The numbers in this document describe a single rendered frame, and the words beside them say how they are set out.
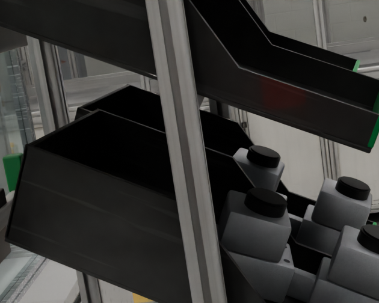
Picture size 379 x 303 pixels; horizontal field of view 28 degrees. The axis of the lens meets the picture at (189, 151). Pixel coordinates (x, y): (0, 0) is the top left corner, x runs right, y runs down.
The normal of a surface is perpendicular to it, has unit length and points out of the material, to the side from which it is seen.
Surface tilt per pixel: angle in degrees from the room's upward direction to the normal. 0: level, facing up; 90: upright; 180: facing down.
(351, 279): 90
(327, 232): 90
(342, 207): 90
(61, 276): 0
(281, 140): 90
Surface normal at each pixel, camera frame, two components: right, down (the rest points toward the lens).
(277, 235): -0.04, 0.31
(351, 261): -0.26, 0.24
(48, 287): -0.14, -0.97
